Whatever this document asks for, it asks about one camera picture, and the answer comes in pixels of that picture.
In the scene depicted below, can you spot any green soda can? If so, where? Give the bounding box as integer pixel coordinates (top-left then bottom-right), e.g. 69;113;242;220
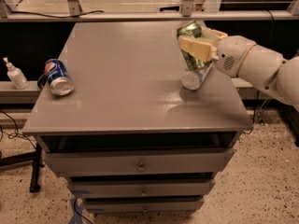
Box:
177;21;211;71

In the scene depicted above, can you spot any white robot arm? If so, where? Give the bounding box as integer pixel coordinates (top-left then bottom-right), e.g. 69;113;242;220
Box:
178;27;299;110

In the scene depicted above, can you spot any bottom grey drawer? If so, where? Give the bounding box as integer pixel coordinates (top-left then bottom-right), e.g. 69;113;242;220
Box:
84;199;204;213

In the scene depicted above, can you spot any blue Pepsi can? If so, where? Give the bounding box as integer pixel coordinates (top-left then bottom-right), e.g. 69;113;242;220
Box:
44;59;74;96

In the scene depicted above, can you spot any white plastic water bottle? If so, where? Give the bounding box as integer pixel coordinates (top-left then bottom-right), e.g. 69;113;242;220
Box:
180;65;211;91

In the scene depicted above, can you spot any white pump dispenser bottle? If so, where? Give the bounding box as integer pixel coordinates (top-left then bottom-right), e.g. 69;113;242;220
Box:
3;57;29;90

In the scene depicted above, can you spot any grey drawer cabinet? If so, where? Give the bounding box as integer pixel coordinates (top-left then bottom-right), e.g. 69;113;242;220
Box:
23;21;251;203

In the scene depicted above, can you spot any black cable on rail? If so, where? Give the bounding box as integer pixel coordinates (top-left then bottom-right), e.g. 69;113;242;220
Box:
12;9;105;19

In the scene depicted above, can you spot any grey drawer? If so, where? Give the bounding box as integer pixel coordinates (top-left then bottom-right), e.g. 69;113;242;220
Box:
45;148;235;177
68;179;215;198
84;199;204;213

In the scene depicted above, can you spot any middle grey drawer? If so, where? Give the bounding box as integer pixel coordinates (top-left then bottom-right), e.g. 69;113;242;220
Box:
68;179;215;198

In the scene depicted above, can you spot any metal frame rail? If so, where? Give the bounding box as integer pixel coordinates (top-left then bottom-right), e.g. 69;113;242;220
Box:
1;0;298;21

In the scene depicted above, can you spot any black stand leg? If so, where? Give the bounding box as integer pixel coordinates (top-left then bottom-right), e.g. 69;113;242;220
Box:
0;145;43;193

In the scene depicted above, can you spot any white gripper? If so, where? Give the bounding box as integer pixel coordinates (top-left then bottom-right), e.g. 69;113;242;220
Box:
178;27;256;77

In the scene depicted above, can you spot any top grey drawer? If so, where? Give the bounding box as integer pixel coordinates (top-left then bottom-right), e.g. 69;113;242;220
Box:
45;148;235;177

